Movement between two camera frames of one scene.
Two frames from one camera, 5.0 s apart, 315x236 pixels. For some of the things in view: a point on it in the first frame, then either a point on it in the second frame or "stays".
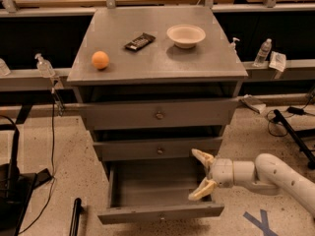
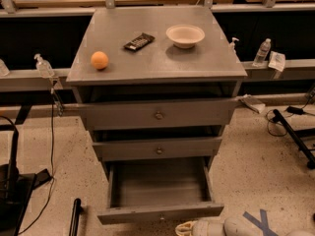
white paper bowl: x=185 y=35 stays
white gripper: x=222 y=173 -> x=206 y=228
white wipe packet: x=278 y=61 stays
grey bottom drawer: x=157 y=190 stays
